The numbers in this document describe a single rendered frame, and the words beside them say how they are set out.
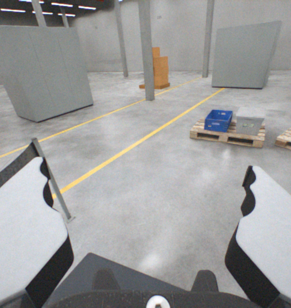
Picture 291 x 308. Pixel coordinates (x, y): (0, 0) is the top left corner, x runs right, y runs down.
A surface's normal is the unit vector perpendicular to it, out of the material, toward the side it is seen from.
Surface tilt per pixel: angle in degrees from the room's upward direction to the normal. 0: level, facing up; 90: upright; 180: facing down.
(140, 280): 15
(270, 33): 90
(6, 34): 90
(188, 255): 0
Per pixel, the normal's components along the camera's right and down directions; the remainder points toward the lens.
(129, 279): 0.02, -0.96
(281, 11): -0.61, 0.44
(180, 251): -0.08, -0.86
